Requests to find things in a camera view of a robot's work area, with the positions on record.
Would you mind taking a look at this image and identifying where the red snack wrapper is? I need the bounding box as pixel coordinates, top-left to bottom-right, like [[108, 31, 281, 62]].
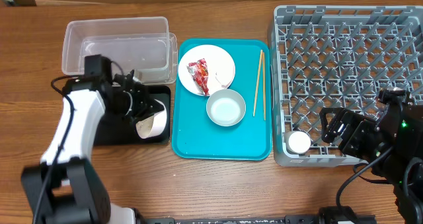
[[186, 58, 209, 95]]

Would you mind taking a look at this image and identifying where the white cup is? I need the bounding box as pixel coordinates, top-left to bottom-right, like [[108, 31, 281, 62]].
[[284, 131, 311, 154]]

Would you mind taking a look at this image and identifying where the grey dishwasher rack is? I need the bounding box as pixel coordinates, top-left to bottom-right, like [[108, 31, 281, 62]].
[[268, 5, 422, 167]]

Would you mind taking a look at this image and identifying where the left wooden chopstick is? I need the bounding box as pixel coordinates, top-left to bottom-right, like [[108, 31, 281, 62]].
[[253, 50, 263, 117]]

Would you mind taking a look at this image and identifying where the white plate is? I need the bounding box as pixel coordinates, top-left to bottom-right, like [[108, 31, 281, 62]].
[[178, 44, 235, 96]]

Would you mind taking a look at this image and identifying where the black tray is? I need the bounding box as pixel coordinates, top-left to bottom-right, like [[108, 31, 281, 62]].
[[94, 85, 171, 145]]

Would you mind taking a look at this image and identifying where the teal serving tray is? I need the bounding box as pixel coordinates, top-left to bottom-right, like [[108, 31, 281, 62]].
[[172, 38, 272, 161]]

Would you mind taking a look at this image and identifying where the clear plastic bin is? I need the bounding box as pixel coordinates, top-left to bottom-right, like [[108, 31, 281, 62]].
[[61, 17, 178, 85]]

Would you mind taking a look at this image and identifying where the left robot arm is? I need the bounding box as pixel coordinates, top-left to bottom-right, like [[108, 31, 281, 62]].
[[21, 54, 171, 224]]

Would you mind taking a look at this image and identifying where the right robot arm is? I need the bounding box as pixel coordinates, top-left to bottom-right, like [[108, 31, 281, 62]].
[[319, 87, 422, 223]]

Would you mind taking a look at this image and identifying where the crumpled white tissue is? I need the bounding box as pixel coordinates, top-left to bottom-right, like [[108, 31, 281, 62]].
[[215, 72, 235, 89]]

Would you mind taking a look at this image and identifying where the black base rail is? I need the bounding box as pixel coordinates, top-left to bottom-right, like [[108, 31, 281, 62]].
[[138, 205, 377, 224]]

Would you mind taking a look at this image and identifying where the wooden chopstick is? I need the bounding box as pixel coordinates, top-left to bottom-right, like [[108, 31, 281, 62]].
[[253, 50, 263, 117], [261, 51, 266, 120]]

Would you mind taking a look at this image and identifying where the right wooden chopstick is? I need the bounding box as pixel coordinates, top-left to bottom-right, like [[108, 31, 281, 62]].
[[261, 51, 266, 120]]

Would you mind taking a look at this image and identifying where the pink small bowl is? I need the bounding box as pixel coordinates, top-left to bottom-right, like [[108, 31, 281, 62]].
[[135, 107, 167, 139]]

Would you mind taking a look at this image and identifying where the grey bowl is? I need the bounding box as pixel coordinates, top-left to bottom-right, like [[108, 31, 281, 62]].
[[206, 89, 247, 127]]

